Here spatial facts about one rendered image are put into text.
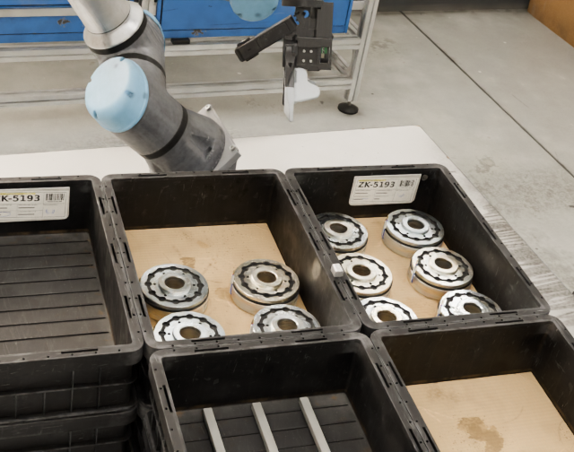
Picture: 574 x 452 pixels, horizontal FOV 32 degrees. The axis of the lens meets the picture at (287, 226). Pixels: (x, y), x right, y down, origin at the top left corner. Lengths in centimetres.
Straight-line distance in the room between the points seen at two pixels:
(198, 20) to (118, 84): 175
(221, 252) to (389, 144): 75
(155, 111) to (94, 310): 40
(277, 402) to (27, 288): 41
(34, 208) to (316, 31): 55
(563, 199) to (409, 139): 145
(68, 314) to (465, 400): 58
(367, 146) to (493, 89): 211
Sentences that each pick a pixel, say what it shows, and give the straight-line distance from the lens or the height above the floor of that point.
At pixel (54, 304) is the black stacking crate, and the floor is 83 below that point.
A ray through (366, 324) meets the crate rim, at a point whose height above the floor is 93.
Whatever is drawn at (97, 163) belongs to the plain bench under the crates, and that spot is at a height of 70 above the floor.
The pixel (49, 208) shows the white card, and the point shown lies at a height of 88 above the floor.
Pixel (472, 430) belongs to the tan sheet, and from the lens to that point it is 142.
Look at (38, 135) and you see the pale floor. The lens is 345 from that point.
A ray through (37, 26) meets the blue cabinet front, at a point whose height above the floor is 38.
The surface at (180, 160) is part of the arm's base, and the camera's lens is 176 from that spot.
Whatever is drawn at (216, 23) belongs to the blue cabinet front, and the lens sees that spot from 346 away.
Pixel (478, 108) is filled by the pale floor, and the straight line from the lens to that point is 410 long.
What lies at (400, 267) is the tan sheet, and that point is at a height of 83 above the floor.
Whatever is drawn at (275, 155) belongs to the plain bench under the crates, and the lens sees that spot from 213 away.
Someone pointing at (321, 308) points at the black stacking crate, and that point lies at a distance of 147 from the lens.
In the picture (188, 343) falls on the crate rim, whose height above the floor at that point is 93.
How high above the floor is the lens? 180
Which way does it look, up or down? 35 degrees down
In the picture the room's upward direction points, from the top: 11 degrees clockwise
